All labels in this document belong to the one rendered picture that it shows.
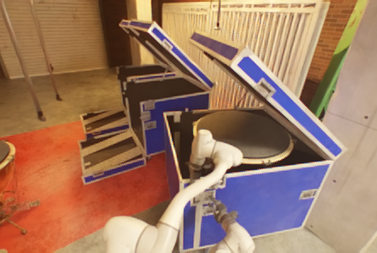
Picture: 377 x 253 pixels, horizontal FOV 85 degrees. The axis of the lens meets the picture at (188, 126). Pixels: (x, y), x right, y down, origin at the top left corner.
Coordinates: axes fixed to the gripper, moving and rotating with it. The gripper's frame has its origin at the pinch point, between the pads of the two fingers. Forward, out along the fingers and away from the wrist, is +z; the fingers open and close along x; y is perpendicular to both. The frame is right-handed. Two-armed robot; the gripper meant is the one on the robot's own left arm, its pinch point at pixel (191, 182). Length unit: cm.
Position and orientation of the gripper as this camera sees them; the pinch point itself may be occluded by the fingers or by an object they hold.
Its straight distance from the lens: 138.2
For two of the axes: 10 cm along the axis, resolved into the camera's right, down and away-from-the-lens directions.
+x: 2.0, 4.8, -8.5
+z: -1.9, 8.7, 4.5
